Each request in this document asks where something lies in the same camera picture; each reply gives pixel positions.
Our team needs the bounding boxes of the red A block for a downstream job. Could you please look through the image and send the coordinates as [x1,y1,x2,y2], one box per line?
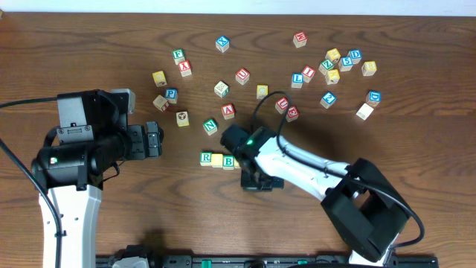
[221,103,235,120]

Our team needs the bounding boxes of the blue 2 block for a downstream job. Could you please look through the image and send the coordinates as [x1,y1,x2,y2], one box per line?
[320,92,337,109]

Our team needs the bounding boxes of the yellow 8 block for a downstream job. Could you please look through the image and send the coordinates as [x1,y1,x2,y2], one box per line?
[361,61,377,77]

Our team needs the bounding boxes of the blue 5 block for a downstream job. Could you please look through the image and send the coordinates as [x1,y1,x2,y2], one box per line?
[338,57,353,72]

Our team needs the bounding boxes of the red u block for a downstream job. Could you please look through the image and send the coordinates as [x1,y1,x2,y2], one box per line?
[235,68,250,85]
[275,97,289,114]

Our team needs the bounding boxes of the green R block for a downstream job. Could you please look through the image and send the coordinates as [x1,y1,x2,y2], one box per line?
[199,152,213,166]

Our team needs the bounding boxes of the white 6 block red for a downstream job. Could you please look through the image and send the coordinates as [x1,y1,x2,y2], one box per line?
[152,95,170,112]

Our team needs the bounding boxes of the green Z block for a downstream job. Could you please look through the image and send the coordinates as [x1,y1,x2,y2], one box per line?
[318,59,334,75]

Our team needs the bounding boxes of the white picture block teal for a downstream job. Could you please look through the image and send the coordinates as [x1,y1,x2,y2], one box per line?
[213,81,229,98]

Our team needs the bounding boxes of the red U block upper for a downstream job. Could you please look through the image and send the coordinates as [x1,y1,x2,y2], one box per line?
[235,68,250,85]

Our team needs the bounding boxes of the blue P block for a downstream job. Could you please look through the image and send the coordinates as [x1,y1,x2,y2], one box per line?
[164,88,178,104]

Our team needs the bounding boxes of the blue d block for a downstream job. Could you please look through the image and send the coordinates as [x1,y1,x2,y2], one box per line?
[347,49,362,65]
[365,91,382,107]

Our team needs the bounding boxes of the red E block top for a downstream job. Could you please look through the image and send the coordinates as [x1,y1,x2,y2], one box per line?
[293,31,308,48]

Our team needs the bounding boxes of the green B block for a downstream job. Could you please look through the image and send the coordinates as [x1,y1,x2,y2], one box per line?
[222,155,234,170]

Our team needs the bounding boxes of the soccer ball block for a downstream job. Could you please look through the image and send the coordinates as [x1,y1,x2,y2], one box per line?
[176,112,190,127]

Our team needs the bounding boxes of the blue L block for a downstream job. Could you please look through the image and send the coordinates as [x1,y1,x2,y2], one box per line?
[291,73,304,89]

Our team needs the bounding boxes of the plain white block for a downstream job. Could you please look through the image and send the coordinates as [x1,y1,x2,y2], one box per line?
[356,103,374,121]

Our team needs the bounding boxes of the yellow block left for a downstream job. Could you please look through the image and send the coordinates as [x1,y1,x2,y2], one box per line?
[152,71,167,87]

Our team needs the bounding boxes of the red U block lower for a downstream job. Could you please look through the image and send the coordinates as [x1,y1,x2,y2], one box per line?
[275,97,289,114]

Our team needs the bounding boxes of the blue X block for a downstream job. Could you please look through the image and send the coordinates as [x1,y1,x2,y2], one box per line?
[216,36,230,53]

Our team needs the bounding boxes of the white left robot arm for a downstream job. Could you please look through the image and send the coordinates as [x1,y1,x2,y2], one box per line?
[32,121,164,267]

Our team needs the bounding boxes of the yellow block top right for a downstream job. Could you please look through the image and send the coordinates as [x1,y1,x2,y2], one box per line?
[325,48,341,63]

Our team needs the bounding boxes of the blue D block upper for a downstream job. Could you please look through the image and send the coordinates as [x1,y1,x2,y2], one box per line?
[347,49,362,65]

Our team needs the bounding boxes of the green N block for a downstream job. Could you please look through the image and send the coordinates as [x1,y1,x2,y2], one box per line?
[203,118,218,135]

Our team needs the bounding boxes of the green F block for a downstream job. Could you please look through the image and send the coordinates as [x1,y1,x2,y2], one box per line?
[172,48,186,65]

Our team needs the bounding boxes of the red I block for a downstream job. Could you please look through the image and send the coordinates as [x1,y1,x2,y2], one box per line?
[301,66,316,83]

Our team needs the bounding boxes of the red Y block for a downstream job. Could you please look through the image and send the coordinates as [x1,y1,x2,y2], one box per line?
[178,60,192,77]

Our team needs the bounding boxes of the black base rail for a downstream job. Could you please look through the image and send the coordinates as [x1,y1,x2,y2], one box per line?
[95,253,440,268]

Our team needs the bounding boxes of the yellow O block placed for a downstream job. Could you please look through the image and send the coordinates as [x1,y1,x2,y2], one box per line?
[211,153,223,168]

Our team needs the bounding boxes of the yellow block under Z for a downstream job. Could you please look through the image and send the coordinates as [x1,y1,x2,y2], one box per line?
[325,69,340,85]

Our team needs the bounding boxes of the blue D block lower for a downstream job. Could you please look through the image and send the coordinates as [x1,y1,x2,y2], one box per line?
[365,91,382,107]

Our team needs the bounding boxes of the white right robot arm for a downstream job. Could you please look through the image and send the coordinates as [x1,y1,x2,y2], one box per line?
[221,125,415,267]

